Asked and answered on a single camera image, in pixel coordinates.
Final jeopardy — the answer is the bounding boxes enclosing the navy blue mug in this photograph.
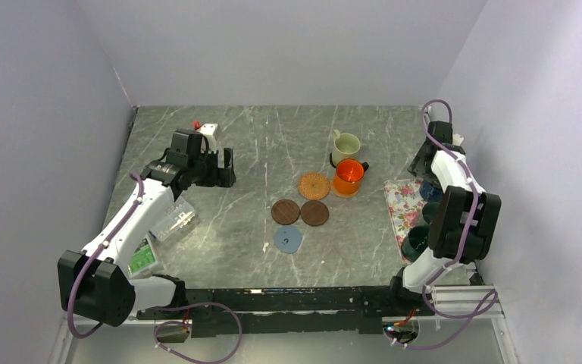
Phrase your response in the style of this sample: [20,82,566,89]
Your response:
[419,180,443,202]

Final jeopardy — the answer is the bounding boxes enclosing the dark wooden coaster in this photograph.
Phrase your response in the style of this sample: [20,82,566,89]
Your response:
[271,199,300,225]
[300,200,330,227]

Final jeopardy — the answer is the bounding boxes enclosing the dark green mug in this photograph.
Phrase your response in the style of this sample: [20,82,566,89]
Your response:
[420,202,440,225]

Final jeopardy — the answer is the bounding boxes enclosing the blue round coaster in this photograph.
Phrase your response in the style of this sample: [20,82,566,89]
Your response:
[273,225,302,254]

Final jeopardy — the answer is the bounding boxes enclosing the cream green mug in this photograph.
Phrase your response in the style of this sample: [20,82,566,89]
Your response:
[330,130,361,167]

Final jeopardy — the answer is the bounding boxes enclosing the orange glossy mug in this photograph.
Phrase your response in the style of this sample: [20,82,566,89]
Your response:
[330,159,369,193]

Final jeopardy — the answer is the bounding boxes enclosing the dark teal mug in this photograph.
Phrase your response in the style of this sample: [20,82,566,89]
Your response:
[400,225,430,262]

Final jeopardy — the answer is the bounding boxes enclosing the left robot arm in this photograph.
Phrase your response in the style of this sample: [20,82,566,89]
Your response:
[57,128,236,327]

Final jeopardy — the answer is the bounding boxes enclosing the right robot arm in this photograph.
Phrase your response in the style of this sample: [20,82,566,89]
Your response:
[387,121,502,315]

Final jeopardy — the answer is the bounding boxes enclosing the clear plastic screw box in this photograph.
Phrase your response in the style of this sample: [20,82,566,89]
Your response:
[149,197,198,241]

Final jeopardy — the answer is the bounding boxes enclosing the floral pattern tray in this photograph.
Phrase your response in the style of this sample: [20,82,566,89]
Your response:
[383,179,425,265]

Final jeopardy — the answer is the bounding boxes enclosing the green label plastic box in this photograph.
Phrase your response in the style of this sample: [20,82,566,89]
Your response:
[127,234,163,279]

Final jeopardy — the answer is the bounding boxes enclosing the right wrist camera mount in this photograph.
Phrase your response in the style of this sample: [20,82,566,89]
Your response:
[452,133,465,148]

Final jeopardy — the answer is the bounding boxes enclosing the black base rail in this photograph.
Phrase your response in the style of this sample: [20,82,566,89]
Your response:
[136,286,433,338]

